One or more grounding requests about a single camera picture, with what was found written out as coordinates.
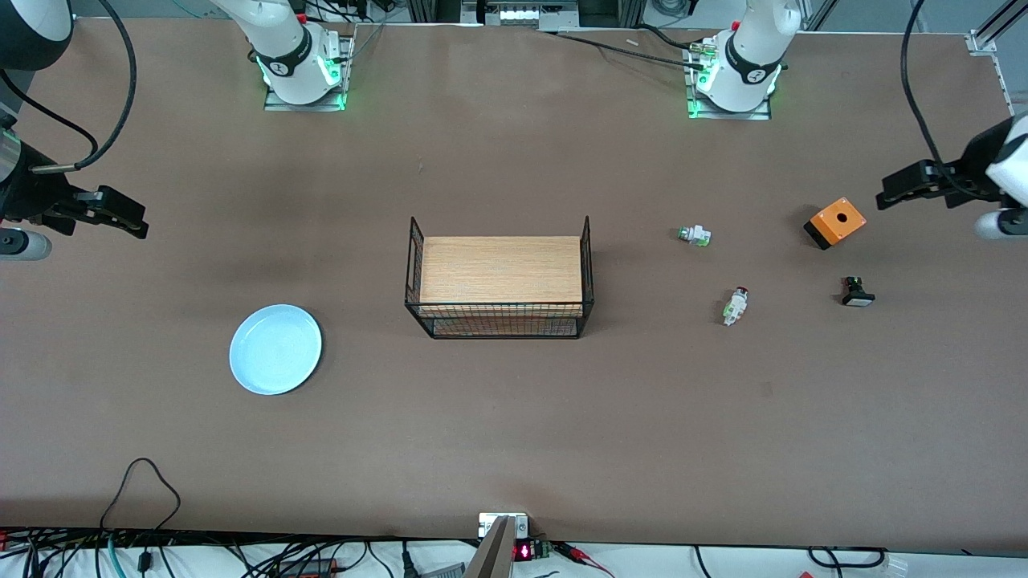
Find light blue round plate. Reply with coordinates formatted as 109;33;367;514
229;303;323;397

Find wooden shelf board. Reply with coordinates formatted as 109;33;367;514
419;235;585;306

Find white power strip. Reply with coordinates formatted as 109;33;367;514
462;0;579;30

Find red black probe leads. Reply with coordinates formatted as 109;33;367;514
553;542;615;578

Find orange button enclosure box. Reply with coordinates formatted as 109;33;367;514
804;197;867;251

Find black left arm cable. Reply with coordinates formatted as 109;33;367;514
900;0;977;197

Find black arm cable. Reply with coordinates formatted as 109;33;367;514
900;0;977;197
0;0;138;173

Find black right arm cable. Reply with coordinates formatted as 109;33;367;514
0;0;138;173

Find aluminium frame profile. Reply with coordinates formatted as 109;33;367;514
966;0;1028;57

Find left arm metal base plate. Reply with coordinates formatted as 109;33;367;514
687;40;773;121

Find black looped table cable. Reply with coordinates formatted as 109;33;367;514
100;458;182;537

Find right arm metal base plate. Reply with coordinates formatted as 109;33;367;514
263;34;355;112

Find black cable to base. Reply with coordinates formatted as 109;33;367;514
545;29;708;70

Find black cable with clear plug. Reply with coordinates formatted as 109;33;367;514
807;546;908;577

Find black wire mesh rack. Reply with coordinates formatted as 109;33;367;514
404;215;596;340

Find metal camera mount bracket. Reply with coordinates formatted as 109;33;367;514
464;512;530;578

